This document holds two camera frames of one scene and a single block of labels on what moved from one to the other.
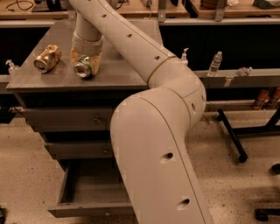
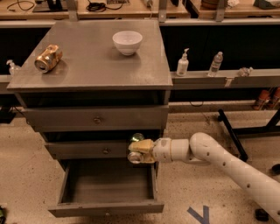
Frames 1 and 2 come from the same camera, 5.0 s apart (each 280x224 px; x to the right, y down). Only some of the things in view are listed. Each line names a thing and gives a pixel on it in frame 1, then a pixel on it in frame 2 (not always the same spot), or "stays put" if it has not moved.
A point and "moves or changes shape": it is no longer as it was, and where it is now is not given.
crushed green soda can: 82,67 moves or changes shape
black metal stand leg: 242,156 stays put
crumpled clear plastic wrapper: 244,71 stays put
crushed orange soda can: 48,58 stays put
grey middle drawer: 80,150 stays put
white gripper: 87,45 → 163,150
